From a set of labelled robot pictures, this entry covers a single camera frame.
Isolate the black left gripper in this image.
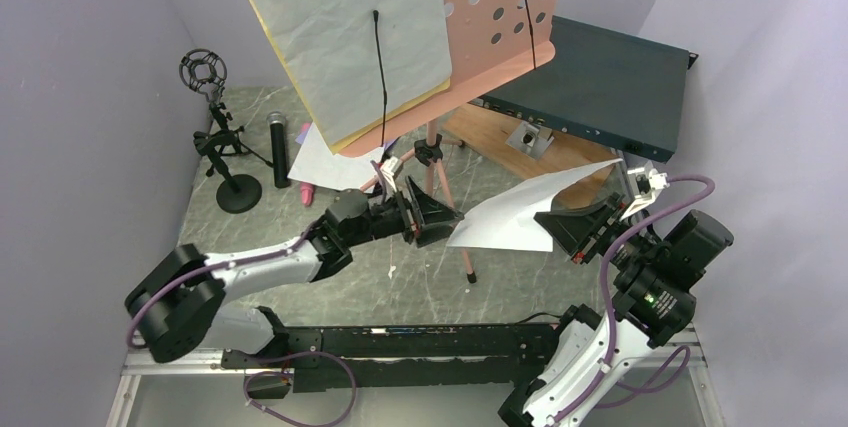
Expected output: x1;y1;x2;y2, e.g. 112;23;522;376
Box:
345;176;464;249

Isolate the white paper sheet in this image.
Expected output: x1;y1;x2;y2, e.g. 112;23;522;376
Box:
447;158;620;252
289;125;384;191

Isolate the pink small microphone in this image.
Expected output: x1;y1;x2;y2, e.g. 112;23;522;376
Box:
296;123;315;207

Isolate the blue sheet music page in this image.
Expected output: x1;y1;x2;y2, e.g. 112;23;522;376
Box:
295;123;397;149

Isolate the black silver handheld microphone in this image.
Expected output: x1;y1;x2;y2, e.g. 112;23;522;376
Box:
267;111;290;189

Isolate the black round-base mic stand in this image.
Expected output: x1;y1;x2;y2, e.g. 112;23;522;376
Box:
193;131;262;214

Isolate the pink tripod music stand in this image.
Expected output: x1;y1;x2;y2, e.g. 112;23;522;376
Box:
337;0;570;285

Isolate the black tripod mic stand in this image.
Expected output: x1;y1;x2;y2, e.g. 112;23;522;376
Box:
179;48;273;167

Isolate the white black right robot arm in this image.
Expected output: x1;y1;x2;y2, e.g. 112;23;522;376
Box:
498;195;734;426

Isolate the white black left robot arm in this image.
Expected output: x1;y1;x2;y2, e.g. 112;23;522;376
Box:
124;177;464;367

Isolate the wooden board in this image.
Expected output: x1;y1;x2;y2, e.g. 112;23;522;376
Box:
442;104;624;208

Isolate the dark teal rack unit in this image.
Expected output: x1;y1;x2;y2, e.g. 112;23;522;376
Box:
480;16;698;163

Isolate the grey paper sheet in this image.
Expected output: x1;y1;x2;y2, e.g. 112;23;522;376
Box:
249;0;452;151

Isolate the silver metal bracket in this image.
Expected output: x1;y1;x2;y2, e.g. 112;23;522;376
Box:
506;121;553;160

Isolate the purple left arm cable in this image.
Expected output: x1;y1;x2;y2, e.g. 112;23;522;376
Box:
124;158;392;427

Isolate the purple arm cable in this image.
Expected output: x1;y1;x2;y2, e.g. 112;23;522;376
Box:
124;158;392;427
549;174;718;427

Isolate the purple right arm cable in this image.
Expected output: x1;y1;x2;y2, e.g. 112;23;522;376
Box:
549;174;718;427

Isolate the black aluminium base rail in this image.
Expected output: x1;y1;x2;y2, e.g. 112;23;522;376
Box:
105;321;723;427

